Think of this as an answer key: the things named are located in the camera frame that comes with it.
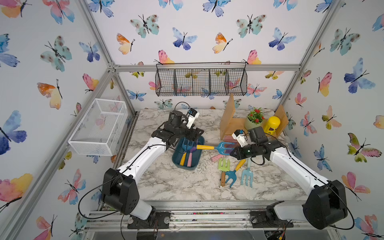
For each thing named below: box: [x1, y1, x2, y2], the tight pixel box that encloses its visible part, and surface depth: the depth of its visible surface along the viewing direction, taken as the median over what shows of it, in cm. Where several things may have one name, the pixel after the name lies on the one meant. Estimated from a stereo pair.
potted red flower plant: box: [244, 107, 265, 130], surface depth 93 cm
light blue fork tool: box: [241, 157, 254, 188], surface depth 90 cm
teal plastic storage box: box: [172, 136, 205, 171], surface depth 95 cm
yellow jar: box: [264, 116, 281, 135], surface depth 94 cm
